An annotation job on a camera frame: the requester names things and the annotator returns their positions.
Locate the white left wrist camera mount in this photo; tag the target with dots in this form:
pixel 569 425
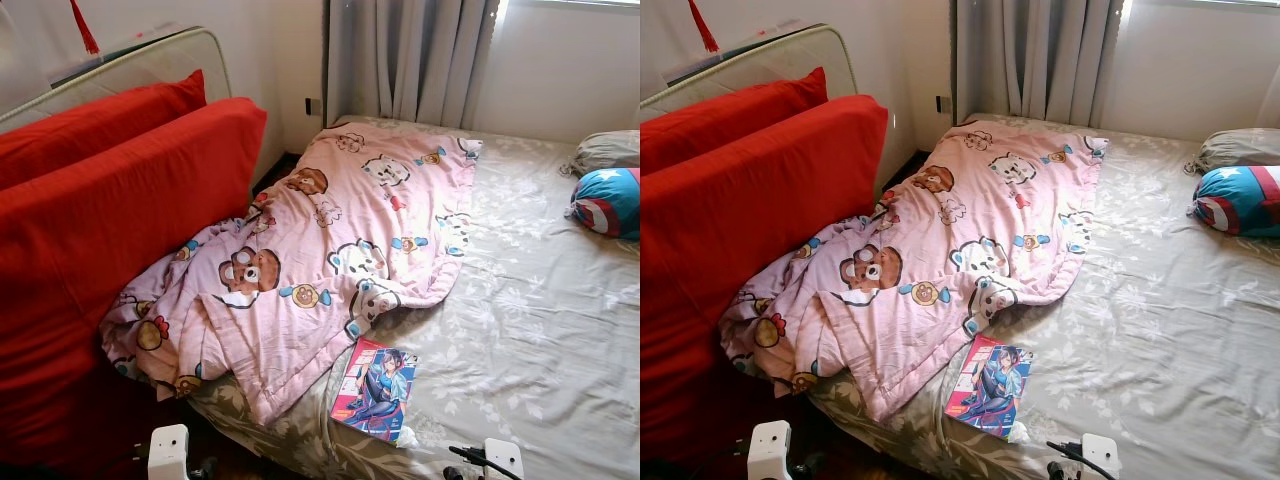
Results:
pixel 769 450
pixel 168 452

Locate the blue red shield print pillow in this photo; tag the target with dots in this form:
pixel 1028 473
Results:
pixel 610 200
pixel 1240 200

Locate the red hanging tassel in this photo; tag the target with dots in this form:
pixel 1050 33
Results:
pixel 706 30
pixel 86 35

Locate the wall socket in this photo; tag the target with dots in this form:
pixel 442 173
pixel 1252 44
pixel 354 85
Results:
pixel 313 106
pixel 943 103

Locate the grey floral pillow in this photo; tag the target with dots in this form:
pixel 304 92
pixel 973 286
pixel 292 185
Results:
pixel 610 150
pixel 1240 148

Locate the anime cover comic book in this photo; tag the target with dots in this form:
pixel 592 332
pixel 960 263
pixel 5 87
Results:
pixel 988 390
pixel 375 395

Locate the pale green quilted mattress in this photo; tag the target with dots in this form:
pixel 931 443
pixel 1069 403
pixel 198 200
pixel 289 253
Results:
pixel 825 58
pixel 195 65

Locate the pale pink flat board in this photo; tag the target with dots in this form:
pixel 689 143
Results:
pixel 735 50
pixel 110 52

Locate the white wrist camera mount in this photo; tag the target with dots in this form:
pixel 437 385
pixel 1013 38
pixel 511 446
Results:
pixel 503 460
pixel 168 452
pixel 1100 456
pixel 769 450

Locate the red fabric cushion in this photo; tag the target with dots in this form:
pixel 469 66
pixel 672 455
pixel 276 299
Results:
pixel 80 130
pixel 740 250
pixel 100 250
pixel 720 120

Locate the pink cartoon print quilt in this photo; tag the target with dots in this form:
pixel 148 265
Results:
pixel 960 230
pixel 330 230

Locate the crumpled white tissue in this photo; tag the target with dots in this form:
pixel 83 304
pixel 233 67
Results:
pixel 1019 432

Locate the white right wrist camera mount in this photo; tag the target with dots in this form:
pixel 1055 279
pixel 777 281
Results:
pixel 503 460
pixel 1100 456

